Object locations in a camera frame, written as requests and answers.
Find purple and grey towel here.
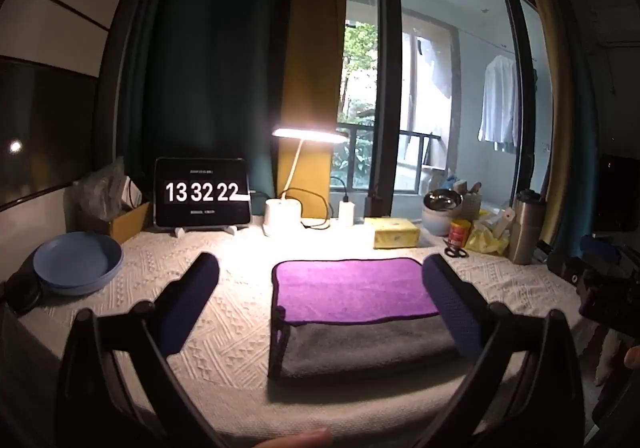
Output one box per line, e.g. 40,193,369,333
268,257,460,385

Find person's hand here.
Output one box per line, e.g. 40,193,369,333
255,428,333,448

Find tablet showing clock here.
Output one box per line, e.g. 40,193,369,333
153,158,252,229

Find black lamp cable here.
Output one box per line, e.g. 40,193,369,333
278,186,332,232

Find steel thermos bottle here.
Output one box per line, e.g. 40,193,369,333
508,188,547,265

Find cardboard box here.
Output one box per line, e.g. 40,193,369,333
94,202,152,245

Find white hanging shirt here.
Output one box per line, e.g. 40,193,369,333
478,55,520,153

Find black scissors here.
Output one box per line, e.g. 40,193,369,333
444,240,469,259

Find clear plastic bag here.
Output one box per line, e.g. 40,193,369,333
73,157,127,222

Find white power adapter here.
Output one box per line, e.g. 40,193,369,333
337,200,355,226

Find red yellow-lidded can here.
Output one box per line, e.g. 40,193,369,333
448,219,472,248

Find yellow tissue pack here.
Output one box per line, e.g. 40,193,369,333
369,217,420,249

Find yellow curtain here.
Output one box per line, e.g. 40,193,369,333
277,0,346,219

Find white tablet stand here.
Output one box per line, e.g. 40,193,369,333
171,225,239,238

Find blue plastic bowl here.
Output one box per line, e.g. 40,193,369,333
32,231,124,297

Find dark green curtain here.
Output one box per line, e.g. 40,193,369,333
116,0,292,196

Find white desk lamp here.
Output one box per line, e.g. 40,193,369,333
262,127,347,237

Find white ceramic pot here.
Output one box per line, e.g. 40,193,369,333
422,207,461,237

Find yellow plastic bag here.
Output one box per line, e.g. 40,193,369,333
465,211,512,257

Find steel bowl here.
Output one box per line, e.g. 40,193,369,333
423,188,463,212

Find white patterned tablecloth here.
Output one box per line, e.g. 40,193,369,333
1,225,470,447

